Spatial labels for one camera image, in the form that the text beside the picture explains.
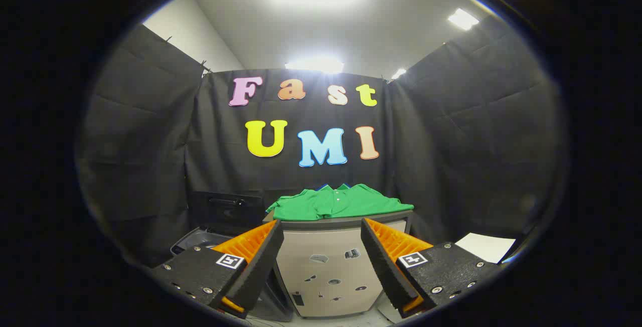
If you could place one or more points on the white paper sheet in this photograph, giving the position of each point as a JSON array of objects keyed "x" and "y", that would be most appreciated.
[{"x": 486, "y": 247}]

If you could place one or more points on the dark grey washing machine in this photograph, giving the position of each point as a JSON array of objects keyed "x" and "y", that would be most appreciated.
[{"x": 200, "y": 239}]

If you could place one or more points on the green polo shirt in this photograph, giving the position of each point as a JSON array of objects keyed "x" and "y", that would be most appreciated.
[{"x": 346, "y": 204}]

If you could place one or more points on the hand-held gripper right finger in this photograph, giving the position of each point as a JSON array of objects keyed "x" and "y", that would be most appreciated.
[{"x": 383, "y": 262}]

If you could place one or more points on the black backdrop cloth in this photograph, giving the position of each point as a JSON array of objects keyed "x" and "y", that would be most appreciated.
[{"x": 311, "y": 176}]

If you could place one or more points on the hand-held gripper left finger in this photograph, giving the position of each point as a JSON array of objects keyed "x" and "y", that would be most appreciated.
[{"x": 261, "y": 262}]

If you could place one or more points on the dark washing machine lid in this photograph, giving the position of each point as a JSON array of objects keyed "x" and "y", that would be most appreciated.
[{"x": 225, "y": 214}]

